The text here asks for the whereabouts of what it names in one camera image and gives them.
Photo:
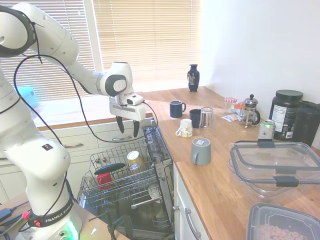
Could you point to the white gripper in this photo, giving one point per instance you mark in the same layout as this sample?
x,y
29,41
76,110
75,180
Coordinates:
x,y
130,111

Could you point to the red speckled enamel mug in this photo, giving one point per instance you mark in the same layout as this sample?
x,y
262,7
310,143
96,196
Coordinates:
x,y
105,180

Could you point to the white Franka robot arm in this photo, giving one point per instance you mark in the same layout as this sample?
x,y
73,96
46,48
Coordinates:
x,y
50,37

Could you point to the open dishwasher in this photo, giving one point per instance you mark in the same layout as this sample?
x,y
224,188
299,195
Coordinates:
x,y
157,150

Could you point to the navy blue speckled mug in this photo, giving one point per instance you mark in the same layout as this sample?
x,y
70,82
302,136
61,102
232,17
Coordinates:
x,y
176,110

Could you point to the white printed mug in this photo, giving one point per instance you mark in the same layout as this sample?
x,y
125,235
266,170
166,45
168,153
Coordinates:
x,y
186,128

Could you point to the black mug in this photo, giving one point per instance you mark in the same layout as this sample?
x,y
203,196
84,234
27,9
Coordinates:
x,y
194,118

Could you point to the grey mug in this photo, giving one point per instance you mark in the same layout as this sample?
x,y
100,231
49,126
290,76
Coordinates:
x,y
202,152

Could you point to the black oval utensil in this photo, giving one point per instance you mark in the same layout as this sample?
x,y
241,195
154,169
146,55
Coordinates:
x,y
110,168

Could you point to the clear glass tumbler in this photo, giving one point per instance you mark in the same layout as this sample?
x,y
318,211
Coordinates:
x,y
207,118

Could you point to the dark blue ceramic vase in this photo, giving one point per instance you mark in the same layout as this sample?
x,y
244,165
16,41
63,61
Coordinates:
x,y
193,78

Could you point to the wide window blind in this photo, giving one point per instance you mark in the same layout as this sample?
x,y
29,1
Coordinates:
x,y
147,42

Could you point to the white base cabinet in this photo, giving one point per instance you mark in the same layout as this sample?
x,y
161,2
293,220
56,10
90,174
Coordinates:
x,y
182,195

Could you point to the silver cabinet knob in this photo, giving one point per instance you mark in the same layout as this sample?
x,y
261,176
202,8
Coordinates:
x,y
175,208

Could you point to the white paper sachet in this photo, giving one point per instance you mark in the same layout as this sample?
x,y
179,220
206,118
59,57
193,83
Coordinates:
x,y
229,118

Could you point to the glass jar red checked lid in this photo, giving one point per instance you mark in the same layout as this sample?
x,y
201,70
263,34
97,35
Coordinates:
x,y
230,106

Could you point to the light blue cap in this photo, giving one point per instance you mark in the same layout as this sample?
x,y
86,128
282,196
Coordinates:
x,y
28,96

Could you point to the orange snack packet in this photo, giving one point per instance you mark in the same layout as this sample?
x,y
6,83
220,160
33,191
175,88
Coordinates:
x,y
239,107

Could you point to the narrow window blind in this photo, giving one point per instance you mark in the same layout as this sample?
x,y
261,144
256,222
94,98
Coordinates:
x,y
75,25

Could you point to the glass french press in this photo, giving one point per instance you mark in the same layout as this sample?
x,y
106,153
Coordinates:
x,y
250,111

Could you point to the white green drink can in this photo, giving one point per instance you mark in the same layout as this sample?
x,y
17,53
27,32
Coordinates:
x,y
266,131

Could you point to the clear lidded plastic container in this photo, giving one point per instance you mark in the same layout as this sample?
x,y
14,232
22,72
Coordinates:
x,y
265,160

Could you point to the black power adapter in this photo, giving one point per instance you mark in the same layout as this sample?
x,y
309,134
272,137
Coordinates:
x,y
5,214

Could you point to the black protein powder tub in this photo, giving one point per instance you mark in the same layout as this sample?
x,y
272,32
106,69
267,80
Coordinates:
x,y
285,112

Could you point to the black food container clear lid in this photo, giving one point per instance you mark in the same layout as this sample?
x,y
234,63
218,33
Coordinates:
x,y
277,222

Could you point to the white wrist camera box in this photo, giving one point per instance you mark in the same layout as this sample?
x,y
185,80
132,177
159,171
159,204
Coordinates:
x,y
135,99

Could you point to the black camera tripod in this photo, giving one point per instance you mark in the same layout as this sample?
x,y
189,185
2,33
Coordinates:
x,y
112,226

